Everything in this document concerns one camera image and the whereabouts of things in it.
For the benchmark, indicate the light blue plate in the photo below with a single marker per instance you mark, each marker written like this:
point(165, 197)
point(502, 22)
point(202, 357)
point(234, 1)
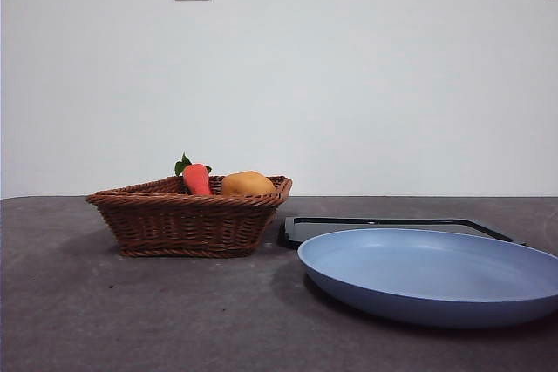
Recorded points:
point(427, 272)

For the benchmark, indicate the brown wicker basket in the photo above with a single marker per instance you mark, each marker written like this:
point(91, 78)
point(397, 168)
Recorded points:
point(183, 228)

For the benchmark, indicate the orange toy carrot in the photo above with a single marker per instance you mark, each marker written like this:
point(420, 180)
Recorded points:
point(198, 180)

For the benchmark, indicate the tan potato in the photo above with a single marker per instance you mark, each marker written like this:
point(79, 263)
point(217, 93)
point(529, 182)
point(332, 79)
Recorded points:
point(247, 184)

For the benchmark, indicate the dark green cutting board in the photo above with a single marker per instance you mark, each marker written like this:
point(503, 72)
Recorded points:
point(305, 230)

